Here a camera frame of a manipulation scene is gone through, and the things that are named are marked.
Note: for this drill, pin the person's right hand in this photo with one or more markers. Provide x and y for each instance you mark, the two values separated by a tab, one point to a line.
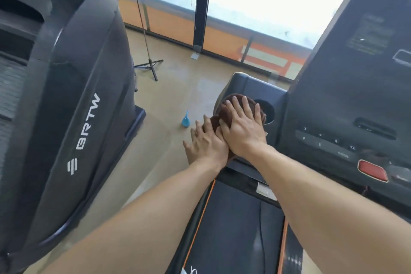
245	132

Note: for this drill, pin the person's left hand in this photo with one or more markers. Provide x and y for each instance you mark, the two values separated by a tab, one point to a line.
207	148

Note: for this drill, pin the brown microfibre cloth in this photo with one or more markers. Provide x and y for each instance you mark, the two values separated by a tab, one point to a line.
218	111

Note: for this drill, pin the black treadmill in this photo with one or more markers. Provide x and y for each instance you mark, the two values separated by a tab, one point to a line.
337	90

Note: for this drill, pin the person's right forearm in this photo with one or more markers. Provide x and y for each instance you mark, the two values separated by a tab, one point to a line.
337	212

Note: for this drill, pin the person's left forearm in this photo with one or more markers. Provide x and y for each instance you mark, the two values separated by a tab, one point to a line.
144	219

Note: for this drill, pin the blue spray bottle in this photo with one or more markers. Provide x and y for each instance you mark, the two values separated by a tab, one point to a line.
186	121

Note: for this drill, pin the black tripod stand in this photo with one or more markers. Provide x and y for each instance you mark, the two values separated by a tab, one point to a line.
154	71

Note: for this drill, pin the orange patterned parapet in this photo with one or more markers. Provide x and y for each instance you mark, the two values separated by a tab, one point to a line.
224	39

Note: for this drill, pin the black stair climber machine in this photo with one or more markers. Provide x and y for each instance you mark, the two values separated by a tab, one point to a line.
64	90

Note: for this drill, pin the grey metal floor bracket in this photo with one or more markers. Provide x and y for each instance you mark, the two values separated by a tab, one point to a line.
196	55

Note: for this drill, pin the black window frame post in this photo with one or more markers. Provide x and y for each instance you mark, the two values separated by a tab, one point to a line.
202	4

